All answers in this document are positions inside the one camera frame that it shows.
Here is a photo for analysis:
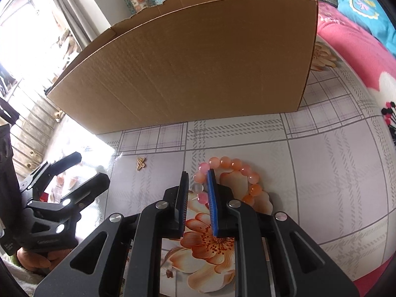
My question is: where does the gold butterfly pendant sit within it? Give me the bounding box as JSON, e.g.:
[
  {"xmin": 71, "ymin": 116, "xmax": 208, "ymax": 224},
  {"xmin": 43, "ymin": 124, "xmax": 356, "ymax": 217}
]
[{"xmin": 136, "ymin": 157, "xmax": 146, "ymax": 171}]

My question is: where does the orange pink bead bracelet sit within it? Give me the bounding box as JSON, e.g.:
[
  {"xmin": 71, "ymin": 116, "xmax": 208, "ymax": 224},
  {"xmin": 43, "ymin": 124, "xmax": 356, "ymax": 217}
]
[{"xmin": 193, "ymin": 155, "xmax": 263, "ymax": 207}]

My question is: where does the left hand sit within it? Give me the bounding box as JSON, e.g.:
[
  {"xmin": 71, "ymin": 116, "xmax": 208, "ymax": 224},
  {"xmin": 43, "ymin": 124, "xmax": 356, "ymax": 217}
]
[{"xmin": 17, "ymin": 248, "xmax": 71, "ymax": 272}]

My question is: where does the grey curtain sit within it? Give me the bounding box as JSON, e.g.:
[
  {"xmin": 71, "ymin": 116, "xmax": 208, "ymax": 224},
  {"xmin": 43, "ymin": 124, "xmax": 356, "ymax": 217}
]
[{"xmin": 53, "ymin": 0, "xmax": 110, "ymax": 48}]

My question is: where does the brown cardboard box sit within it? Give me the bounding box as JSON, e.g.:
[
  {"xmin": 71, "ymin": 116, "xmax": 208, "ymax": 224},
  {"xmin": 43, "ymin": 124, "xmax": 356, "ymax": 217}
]
[{"xmin": 48, "ymin": 0, "xmax": 318, "ymax": 134}]

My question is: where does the patterned gift roll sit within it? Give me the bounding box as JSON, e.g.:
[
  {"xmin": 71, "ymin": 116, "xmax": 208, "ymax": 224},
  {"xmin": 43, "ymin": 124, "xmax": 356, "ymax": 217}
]
[{"xmin": 129, "ymin": 0, "xmax": 152, "ymax": 13}]

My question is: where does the pink floral blanket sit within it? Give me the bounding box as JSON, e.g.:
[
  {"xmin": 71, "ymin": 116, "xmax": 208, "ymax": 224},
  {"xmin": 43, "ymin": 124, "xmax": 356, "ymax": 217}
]
[{"xmin": 318, "ymin": 2, "xmax": 395, "ymax": 296}]

